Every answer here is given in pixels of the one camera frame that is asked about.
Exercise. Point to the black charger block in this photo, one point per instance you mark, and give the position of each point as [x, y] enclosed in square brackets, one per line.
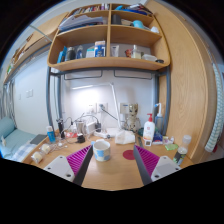
[81, 138]

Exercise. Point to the white desk lamp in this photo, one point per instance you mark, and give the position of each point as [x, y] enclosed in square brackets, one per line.
[115, 100]

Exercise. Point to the green striped hanging towel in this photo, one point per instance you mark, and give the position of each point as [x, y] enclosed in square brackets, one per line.
[215, 110]

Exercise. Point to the white tissue pack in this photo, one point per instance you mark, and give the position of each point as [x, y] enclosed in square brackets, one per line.
[125, 137]

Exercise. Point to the clear bottle with dark label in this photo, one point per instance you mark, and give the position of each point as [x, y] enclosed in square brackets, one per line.
[181, 151]

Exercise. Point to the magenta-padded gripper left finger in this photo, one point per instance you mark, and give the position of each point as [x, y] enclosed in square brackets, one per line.
[60, 166]

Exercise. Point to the brown tree figurine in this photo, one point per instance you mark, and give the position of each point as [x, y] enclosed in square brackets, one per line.
[132, 116]

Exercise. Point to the black cylindrical bottle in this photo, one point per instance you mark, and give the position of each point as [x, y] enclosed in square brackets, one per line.
[60, 128]

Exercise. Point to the white pump bottle, red top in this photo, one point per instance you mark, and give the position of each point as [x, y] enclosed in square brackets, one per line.
[149, 130]

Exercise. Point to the flat round red coaster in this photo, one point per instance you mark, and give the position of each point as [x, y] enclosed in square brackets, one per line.
[128, 154]

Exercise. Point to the small blue bottle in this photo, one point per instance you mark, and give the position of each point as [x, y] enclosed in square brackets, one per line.
[51, 136]

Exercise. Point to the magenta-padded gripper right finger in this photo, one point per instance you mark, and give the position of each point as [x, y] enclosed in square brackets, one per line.
[165, 166]

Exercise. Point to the small white digital clock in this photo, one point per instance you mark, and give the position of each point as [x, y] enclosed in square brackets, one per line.
[148, 143]

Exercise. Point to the wooden shelf unit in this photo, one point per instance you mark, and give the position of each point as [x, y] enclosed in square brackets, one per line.
[108, 33]

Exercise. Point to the bed with blue bedding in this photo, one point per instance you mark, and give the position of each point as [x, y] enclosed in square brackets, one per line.
[13, 140]

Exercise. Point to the white power strip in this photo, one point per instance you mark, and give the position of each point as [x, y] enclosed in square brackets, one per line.
[101, 134]

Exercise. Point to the white mug with blue map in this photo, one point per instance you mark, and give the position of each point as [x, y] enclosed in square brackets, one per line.
[101, 150]

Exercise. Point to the clear blue spray bottle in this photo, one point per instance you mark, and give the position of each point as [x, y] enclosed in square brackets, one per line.
[159, 121]

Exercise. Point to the white tape roll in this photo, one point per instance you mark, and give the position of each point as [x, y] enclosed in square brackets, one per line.
[45, 148]
[37, 157]

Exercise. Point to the green cloth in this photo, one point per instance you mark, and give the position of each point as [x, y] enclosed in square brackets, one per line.
[171, 146]

